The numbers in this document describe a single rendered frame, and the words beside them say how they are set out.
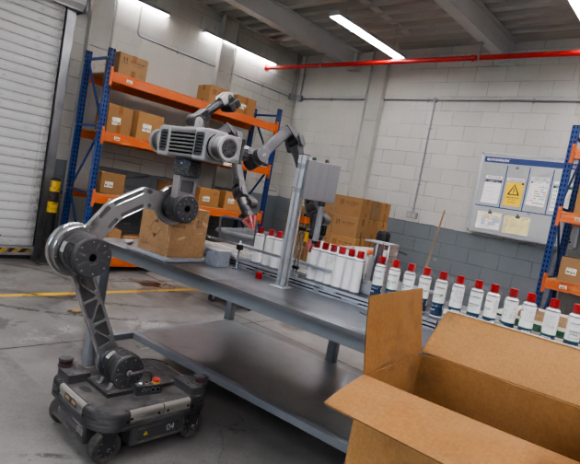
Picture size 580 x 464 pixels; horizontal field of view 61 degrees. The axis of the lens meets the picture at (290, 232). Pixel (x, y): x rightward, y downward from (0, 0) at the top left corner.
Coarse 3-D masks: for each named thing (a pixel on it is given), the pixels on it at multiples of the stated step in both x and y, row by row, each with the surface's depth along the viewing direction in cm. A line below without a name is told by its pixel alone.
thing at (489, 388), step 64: (384, 320) 89; (448, 320) 110; (384, 384) 79; (448, 384) 101; (512, 384) 94; (576, 384) 91; (384, 448) 80; (448, 448) 64; (512, 448) 65; (576, 448) 87
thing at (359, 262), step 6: (360, 252) 238; (360, 258) 239; (354, 264) 239; (360, 264) 238; (354, 270) 239; (360, 270) 238; (354, 276) 239; (360, 276) 239; (354, 282) 239; (360, 282) 240; (354, 288) 239
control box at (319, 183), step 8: (312, 160) 239; (312, 168) 240; (320, 168) 241; (328, 168) 242; (336, 168) 243; (304, 176) 242; (312, 176) 240; (320, 176) 241; (328, 176) 243; (336, 176) 244; (304, 184) 240; (312, 184) 241; (320, 184) 242; (328, 184) 243; (336, 184) 244; (304, 192) 240; (312, 192) 241; (320, 192) 243; (328, 192) 244; (320, 200) 243; (328, 200) 244
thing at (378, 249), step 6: (378, 246) 244; (384, 246) 238; (390, 246) 239; (378, 252) 245; (390, 252) 238; (390, 258) 240; (396, 258) 245; (390, 264) 241; (372, 270) 244; (372, 276) 245; (366, 282) 241; (384, 282) 239; (360, 288) 242; (366, 288) 240; (384, 288) 240; (366, 294) 240
